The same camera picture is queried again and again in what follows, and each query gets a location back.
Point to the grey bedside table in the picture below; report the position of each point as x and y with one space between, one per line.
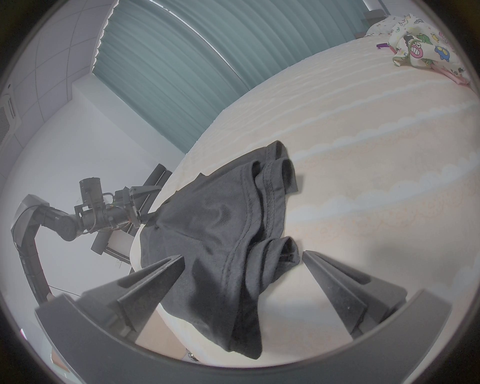
371 17

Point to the pink garment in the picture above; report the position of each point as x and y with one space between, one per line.
455 77

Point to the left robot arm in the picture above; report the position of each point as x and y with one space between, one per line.
56 225

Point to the white printed pillow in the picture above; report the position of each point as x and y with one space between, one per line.
378 27

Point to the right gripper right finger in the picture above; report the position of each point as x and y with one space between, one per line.
348 296

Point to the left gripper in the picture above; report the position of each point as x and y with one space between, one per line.
133 215

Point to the blue-green curtain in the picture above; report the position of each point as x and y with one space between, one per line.
262 33
157 86

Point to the bed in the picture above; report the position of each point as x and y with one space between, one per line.
356 150

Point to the white printed pyjama top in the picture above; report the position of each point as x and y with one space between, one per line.
427 48

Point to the ceiling air vent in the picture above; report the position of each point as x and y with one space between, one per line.
7 116

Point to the black chest of drawers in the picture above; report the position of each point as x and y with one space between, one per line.
153 180

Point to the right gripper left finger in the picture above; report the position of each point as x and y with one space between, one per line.
150 288

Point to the black T-shirt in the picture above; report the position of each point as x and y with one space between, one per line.
225 232

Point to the purple garment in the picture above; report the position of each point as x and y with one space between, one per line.
383 45

